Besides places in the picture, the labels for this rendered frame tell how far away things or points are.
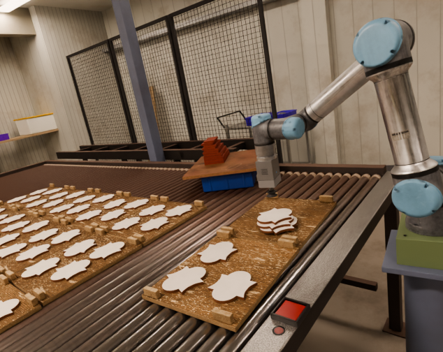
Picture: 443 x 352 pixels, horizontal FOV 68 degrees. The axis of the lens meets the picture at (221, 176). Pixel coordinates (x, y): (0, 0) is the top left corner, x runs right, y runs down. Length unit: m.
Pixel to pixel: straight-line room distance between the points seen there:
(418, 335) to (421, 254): 0.33
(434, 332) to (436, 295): 0.14
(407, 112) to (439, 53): 3.61
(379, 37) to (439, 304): 0.84
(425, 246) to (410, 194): 0.22
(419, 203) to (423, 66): 3.66
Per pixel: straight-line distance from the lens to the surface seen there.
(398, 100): 0.99
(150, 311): 1.07
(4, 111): 6.74
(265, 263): 1.11
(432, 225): 1.19
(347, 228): 1.34
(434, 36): 4.59
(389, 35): 0.97
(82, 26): 6.72
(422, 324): 1.38
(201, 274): 1.10
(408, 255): 1.20
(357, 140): 4.80
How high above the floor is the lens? 1.51
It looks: 15 degrees down
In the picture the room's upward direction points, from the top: 10 degrees counter-clockwise
